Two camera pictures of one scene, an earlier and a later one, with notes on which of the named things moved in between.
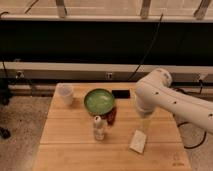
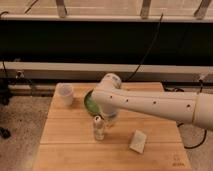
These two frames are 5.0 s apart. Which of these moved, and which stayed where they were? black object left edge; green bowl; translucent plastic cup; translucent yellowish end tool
Moved: translucent yellowish end tool
Stayed: black object left edge; green bowl; translucent plastic cup
